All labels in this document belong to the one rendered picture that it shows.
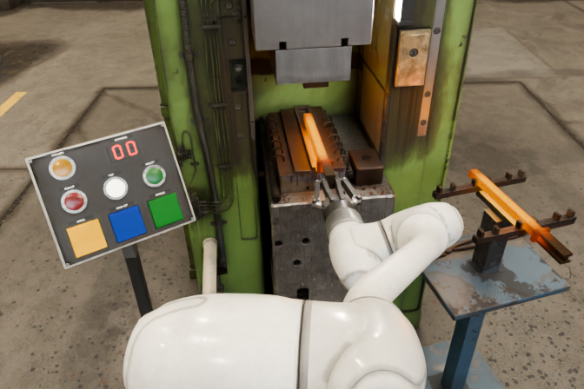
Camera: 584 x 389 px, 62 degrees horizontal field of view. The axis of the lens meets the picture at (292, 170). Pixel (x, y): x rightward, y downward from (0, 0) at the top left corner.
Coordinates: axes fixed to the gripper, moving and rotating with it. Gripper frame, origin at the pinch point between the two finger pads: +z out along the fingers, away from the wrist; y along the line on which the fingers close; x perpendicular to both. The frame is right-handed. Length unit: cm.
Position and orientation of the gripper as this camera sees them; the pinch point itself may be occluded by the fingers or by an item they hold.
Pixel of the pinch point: (328, 174)
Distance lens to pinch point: 136.3
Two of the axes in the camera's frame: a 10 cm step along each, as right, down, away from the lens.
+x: -0.2, -8.3, -5.6
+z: -1.2, -5.5, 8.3
